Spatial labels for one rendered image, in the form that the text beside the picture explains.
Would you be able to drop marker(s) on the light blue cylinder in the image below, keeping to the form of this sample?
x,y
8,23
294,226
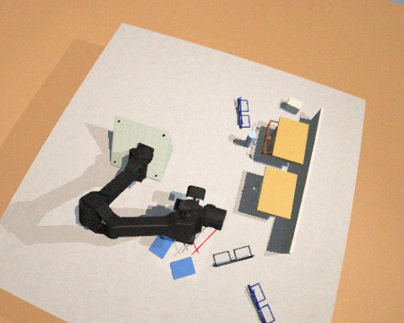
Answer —
x,y
251,136

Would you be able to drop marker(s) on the blue flat square pad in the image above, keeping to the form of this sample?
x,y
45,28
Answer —
x,y
161,245
182,268

